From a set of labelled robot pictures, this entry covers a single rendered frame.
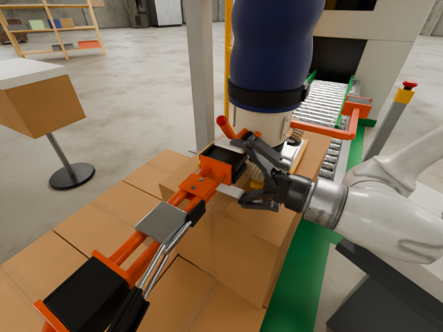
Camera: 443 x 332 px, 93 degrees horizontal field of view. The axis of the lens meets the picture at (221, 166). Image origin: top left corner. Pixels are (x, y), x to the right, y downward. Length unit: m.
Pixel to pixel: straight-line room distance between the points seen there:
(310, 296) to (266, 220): 1.04
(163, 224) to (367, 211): 0.34
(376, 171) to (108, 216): 1.11
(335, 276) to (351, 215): 1.28
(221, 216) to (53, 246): 0.85
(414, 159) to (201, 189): 0.43
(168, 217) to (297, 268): 1.32
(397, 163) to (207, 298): 0.72
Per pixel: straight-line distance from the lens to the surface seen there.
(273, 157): 0.42
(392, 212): 0.44
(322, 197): 0.42
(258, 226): 0.56
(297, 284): 1.58
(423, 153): 0.57
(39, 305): 0.37
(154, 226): 0.38
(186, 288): 0.92
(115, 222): 1.18
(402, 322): 1.17
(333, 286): 1.66
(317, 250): 1.74
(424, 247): 0.46
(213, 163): 0.48
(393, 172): 0.56
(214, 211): 0.58
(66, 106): 2.04
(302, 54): 0.59
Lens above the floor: 1.39
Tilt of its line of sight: 38 degrees down
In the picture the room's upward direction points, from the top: straight up
